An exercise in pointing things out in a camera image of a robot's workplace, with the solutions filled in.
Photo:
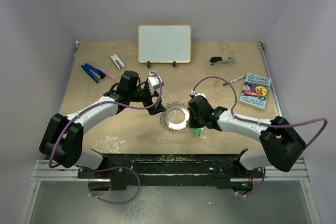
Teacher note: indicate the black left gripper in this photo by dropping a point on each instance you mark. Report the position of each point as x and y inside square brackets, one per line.
[158, 108]

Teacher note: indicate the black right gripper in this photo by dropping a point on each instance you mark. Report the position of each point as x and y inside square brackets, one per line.
[192, 124]

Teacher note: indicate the large metal key ring disc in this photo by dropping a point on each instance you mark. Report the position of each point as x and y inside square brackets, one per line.
[176, 117]

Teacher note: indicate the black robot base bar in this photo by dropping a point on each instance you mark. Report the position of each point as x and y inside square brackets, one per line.
[214, 170]

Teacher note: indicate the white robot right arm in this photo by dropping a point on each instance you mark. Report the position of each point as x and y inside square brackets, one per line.
[281, 145]

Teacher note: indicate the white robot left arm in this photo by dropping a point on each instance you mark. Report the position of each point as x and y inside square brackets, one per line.
[62, 143]

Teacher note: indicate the green capped marker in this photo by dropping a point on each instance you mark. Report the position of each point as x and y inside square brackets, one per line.
[235, 80]

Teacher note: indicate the white staple remover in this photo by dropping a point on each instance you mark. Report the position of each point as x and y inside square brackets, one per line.
[117, 61]

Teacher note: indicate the black grey stapler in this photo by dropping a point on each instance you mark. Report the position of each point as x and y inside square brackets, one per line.
[221, 61]

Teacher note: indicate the pink eraser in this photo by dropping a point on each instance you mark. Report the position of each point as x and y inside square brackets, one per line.
[110, 75]

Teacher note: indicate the small whiteboard on stand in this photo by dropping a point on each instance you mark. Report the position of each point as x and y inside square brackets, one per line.
[164, 44]

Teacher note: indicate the blue treehouse book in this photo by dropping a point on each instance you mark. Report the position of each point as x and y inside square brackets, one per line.
[255, 90]

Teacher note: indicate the blue stapler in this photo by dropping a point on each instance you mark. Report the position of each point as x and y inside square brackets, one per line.
[95, 74]

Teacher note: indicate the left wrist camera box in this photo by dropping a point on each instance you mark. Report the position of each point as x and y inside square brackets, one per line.
[154, 82]

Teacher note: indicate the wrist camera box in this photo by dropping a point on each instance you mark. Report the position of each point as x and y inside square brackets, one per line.
[154, 82]
[194, 93]

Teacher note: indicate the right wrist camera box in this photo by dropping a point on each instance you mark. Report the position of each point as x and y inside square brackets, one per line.
[194, 93]

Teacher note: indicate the aluminium frame rail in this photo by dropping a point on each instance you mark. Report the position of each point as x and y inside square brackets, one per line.
[42, 172]

